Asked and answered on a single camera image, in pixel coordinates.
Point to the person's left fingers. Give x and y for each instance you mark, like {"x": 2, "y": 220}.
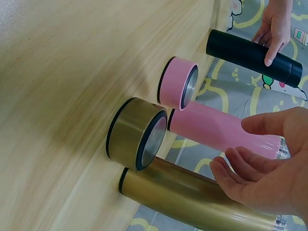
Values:
{"x": 261, "y": 33}

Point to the black thermos bottle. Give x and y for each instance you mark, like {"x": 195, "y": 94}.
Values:
{"x": 238, "y": 53}

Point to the pink thermos bottle body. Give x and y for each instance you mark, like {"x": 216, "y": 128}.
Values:
{"x": 207, "y": 125}

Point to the gold bottle lid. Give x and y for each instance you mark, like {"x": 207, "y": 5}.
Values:
{"x": 128, "y": 131}

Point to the person's left thumb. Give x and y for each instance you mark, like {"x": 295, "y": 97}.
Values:
{"x": 273, "y": 54}

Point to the person's right thumb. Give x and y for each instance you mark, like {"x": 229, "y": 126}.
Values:
{"x": 267, "y": 125}

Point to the pink bottle lid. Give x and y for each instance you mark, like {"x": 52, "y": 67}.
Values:
{"x": 174, "y": 80}

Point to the gold thermos bottle body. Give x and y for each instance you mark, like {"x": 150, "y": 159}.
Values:
{"x": 173, "y": 192}

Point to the person's right hand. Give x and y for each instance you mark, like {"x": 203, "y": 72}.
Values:
{"x": 284, "y": 183}

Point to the person's left hand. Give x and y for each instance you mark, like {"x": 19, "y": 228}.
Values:
{"x": 276, "y": 24}

